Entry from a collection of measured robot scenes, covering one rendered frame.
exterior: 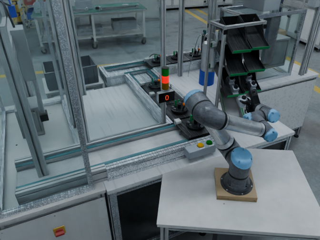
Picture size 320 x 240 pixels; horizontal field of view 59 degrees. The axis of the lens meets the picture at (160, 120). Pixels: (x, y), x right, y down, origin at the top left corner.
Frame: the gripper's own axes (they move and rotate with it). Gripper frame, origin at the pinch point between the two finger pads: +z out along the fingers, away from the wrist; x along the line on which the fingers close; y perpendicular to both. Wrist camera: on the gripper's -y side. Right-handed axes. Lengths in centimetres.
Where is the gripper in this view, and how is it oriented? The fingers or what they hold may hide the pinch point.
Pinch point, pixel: (243, 98)
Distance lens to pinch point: 199.1
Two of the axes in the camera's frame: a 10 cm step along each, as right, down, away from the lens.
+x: 9.7, -1.4, 2.1
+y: 0.6, 9.4, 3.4
